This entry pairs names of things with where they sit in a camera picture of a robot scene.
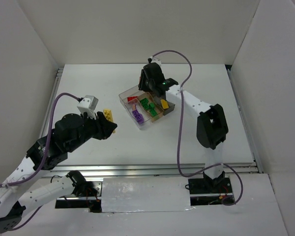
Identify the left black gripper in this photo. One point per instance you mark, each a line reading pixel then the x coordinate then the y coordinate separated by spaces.
pixel 96 126

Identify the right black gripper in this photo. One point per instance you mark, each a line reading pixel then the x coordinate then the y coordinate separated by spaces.
pixel 144 85

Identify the yellow curved lego brick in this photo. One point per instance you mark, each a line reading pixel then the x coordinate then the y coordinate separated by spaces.
pixel 164 104

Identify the green lego plate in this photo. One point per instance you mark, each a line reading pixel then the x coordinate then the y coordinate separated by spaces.
pixel 153 112

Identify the yellow lego plate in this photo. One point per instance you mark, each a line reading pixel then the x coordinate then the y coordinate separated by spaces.
pixel 108 115

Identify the purple lego brick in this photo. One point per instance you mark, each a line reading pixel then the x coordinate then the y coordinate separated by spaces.
pixel 138 117

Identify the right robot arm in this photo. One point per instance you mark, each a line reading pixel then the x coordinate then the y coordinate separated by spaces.
pixel 211 126

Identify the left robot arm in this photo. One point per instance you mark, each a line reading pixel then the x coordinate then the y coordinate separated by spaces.
pixel 16 197

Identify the clear smoky container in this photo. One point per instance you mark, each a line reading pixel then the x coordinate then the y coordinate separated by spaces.
pixel 130 92

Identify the dark grey container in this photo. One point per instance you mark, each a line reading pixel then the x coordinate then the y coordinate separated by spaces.
pixel 158 102

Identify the clear small container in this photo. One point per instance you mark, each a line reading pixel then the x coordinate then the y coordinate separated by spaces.
pixel 146 118

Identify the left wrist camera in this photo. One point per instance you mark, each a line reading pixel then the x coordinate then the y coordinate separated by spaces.
pixel 87 106

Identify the aluminium rail frame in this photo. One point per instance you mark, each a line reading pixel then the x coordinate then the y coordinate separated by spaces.
pixel 150 151

